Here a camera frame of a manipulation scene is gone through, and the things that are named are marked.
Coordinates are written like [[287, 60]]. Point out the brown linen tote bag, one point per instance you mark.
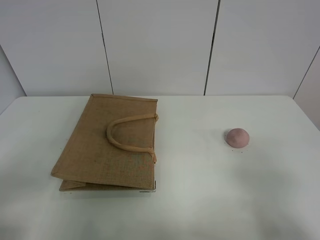
[[112, 147]]

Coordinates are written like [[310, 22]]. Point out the pink peach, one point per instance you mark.
[[237, 138]]

